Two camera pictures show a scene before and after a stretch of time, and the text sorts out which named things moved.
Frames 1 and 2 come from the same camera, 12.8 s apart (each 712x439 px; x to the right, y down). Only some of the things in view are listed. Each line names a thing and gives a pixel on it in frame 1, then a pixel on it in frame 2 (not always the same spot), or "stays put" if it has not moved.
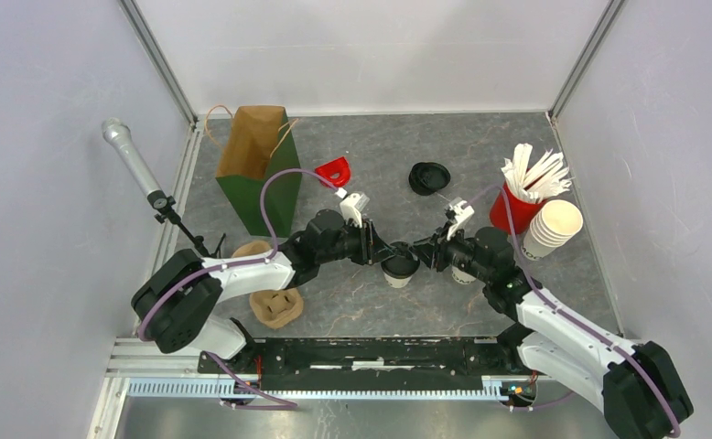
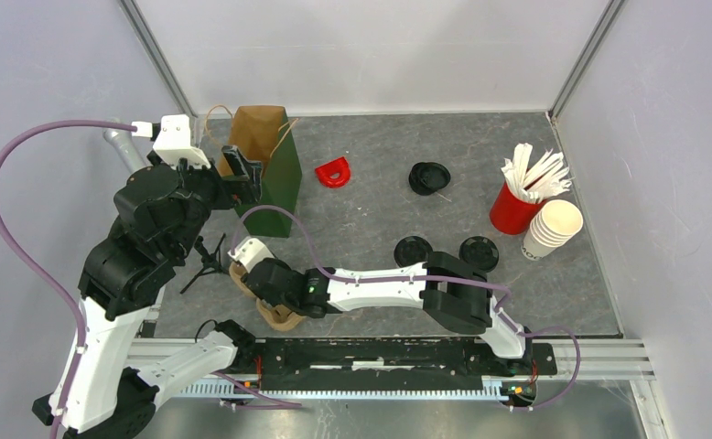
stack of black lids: [427, 177] stays put
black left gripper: [372, 248] → [246, 187]
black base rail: [367, 363] stays put
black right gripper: [433, 250] → [277, 263]
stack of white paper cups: [551, 226] stays put
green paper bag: [259, 141] stays put
